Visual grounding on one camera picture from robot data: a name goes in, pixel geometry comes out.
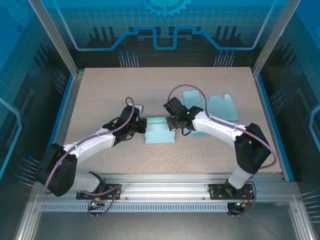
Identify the grey slotted cable duct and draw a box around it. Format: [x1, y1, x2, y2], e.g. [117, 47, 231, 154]
[39, 202, 251, 213]

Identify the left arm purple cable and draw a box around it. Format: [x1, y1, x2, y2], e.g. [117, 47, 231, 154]
[43, 96, 122, 218]

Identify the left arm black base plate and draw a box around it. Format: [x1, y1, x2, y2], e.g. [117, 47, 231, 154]
[76, 183, 123, 201]

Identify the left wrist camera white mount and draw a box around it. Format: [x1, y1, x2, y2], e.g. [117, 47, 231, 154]
[134, 103, 146, 116]

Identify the aluminium mounting rail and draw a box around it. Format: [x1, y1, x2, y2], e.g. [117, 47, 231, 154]
[32, 173, 300, 203]

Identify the small connector with lights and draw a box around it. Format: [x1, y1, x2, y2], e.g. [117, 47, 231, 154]
[86, 196, 106, 211]
[227, 199, 252, 212]

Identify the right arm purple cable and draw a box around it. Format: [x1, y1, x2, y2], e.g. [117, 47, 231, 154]
[167, 83, 277, 218]

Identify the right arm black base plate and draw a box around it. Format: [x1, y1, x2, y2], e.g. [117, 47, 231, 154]
[208, 183, 256, 201]

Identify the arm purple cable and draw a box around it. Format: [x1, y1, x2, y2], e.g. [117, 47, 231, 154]
[43, 96, 122, 218]
[167, 83, 277, 218]

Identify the aluminium frame post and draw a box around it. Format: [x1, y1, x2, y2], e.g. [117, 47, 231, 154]
[251, 0, 302, 78]
[26, 0, 85, 78]

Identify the aluminium side rail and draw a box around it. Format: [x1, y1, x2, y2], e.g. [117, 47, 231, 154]
[41, 71, 85, 182]

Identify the light blue paper box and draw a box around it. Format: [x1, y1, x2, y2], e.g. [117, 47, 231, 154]
[181, 90, 240, 139]
[144, 116, 176, 145]

